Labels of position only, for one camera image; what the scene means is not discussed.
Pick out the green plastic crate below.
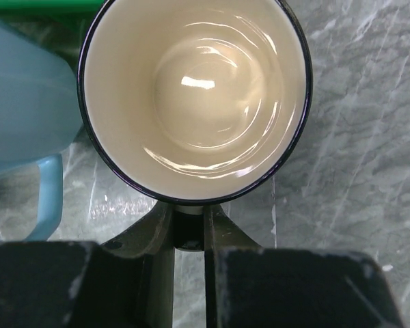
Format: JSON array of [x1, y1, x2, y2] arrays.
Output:
[[0, 0, 103, 21]]

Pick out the cream mug black handle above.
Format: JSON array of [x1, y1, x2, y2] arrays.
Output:
[[77, 1, 313, 250]]

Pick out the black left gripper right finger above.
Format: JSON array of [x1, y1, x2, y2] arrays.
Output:
[[204, 206, 404, 327]]

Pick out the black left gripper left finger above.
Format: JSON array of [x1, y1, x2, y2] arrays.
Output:
[[0, 202, 174, 327]]

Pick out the light blue faceted mug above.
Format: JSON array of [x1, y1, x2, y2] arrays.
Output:
[[0, 20, 83, 241]]

